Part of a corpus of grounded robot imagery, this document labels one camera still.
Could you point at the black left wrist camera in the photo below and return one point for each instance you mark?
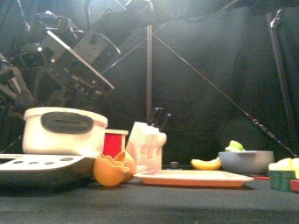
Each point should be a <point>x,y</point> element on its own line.
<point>32,59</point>

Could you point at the small red block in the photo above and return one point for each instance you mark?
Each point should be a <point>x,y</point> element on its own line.
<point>293,186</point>

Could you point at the vertical metal frame pole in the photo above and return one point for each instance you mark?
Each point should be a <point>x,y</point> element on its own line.
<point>148,73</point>

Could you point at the slanted metal frame pole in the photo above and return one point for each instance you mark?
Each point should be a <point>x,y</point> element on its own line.
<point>279,73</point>

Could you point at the red and cream toy oven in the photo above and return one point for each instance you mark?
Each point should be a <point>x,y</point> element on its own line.
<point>112,144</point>

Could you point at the pink rectangular plate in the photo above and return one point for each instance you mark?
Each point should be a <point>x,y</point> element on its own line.
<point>193,178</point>

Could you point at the pale yellow toy food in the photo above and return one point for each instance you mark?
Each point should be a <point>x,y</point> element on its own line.
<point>284,164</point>

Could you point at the white knife block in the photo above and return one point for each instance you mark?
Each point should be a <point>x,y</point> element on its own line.
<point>147,145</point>

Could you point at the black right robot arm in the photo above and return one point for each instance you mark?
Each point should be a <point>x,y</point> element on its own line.
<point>124,17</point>

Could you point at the grey blue toy pot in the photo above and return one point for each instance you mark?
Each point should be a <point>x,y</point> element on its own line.
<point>244,163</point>

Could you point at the small green toy container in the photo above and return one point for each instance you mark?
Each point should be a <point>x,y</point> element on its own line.
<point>280,180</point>

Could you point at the flat red toy food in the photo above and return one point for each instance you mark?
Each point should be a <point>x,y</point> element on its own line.
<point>261,177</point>

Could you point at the orange cracked eggshell half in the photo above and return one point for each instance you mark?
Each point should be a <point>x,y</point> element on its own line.
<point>107,175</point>
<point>131,166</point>

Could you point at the light green toy vegetable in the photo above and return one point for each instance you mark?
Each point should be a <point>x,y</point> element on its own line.
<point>235,145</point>

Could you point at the yellow toy banana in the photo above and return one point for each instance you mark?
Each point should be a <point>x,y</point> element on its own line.
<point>205,166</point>

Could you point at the black cloth backdrop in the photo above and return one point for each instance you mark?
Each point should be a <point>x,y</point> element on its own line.
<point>201,58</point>

